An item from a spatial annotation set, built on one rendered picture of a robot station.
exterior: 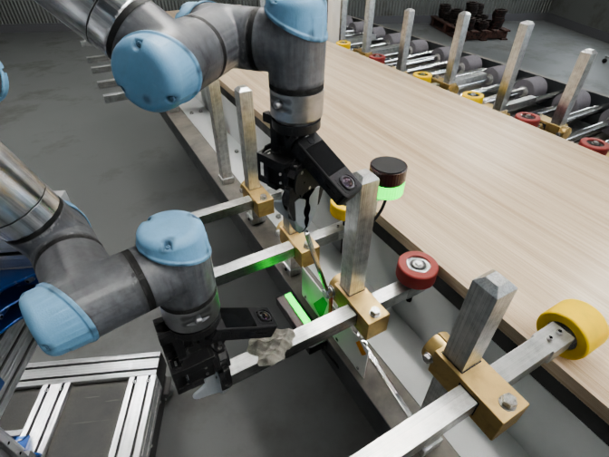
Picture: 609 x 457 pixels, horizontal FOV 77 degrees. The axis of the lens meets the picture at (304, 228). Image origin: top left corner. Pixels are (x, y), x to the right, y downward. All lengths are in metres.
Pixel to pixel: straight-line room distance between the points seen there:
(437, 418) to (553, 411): 0.35
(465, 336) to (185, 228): 0.36
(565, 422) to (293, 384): 1.04
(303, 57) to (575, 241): 0.72
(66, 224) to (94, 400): 1.07
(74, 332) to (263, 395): 1.24
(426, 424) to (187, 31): 0.52
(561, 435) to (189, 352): 0.65
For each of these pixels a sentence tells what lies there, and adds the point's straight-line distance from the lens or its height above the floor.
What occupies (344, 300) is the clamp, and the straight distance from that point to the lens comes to 0.76.
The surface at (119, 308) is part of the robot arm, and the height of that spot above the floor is 1.13.
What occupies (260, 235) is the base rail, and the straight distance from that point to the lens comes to 1.15.
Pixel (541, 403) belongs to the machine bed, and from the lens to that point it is 0.87.
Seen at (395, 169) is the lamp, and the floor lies 1.13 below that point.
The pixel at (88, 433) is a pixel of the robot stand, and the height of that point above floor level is 0.21.
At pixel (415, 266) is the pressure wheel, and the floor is 0.91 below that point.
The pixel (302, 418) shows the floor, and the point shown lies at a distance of 1.58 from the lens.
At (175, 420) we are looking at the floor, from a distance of 1.65.
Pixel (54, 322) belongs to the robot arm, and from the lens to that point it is 0.44.
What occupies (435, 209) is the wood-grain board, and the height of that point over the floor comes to 0.90.
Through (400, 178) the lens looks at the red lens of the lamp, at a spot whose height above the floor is 1.12.
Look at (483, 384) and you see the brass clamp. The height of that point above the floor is 0.97.
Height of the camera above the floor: 1.44
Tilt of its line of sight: 39 degrees down
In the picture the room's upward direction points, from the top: straight up
